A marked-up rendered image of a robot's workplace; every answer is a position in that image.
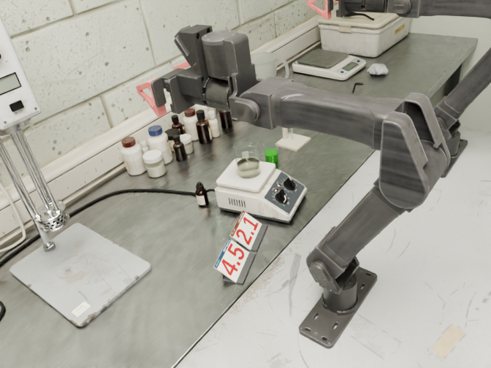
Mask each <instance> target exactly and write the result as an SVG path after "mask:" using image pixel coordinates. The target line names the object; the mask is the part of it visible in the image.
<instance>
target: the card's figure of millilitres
mask: <svg viewBox="0 0 491 368"><path fill-rule="evenodd" d="M258 226H259V222H257V221H255V220H254V219H253V218H252V217H251V216H249V215H247V214H246V213H245V214H244V216H243V218H242V220H241V222H240V224H239V226H238V228H237V230H236V232H235V234H234V237H236V238H237V239H238V240H240V241H241V242H242V243H244V244H245V245H247V246H248V247H249V246H250V244H251V241H252V239H253V238H254V235H255V233H256V230H257V229H258Z"/></svg>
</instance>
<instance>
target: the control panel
mask: <svg viewBox="0 0 491 368"><path fill-rule="evenodd" d="M287 177H288V175H286V174H284V173H283V172H281V173H280V174H279V176H278V177H277V178H276V180H275V182H274V183H273V184H272V186H271V187H270V189H269V191H268V192H267V193H266V195H265V196H264V198H265V199H266V200H268V201H269V202H271V203H273V204H274V205H275V206H277V207H279V208H280V209H282V210H283V211H285V212H287V213H288V214H289V213H290V212H291V211H292V208H293V206H294V205H295V203H296V202H297V200H298V198H299V197H300V194H301V193H302V191H303V189H304V187H305V186H304V185H302V184H300V183H299V182H297V181H296V180H294V179H292V180H293V181H294V183H295V185H296V186H295V189H294V190H293V191H290V190H287V189H286V188H285V187H284V186H283V182H284V181H285V180H286V179H287ZM278 184H281V186H279V185H278ZM276 188H278V191H277V190H276ZM281 189H283V190H284V192H285V194H286V197H287V202H286V203H285V204H281V203H279V202H277V201H276V199H275V195H276V194H277V193H279V191H280V190H281Z"/></svg>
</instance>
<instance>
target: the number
mask: <svg viewBox="0 0 491 368"><path fill-rule="evenodd" d="M246 253H247V252H246V251H245V250H244V249H242V248H241V247H239V246H238V245H236V244H235V243H234V242H233V241H231V242H230V244H229V246H228V248H227V250H226V252H225V254H224V256H223V258H222V260H221V262H220V264H219V265H218V268H219V269H220V270H221V271H222V272H224V273H226V274H227V275H229V276H230V277H231V278H233V279H235V277H236V275H237V273H238V270H239V268H240V266H241V264H242V262H243V259H244V258H245V255H246Z"/></svg>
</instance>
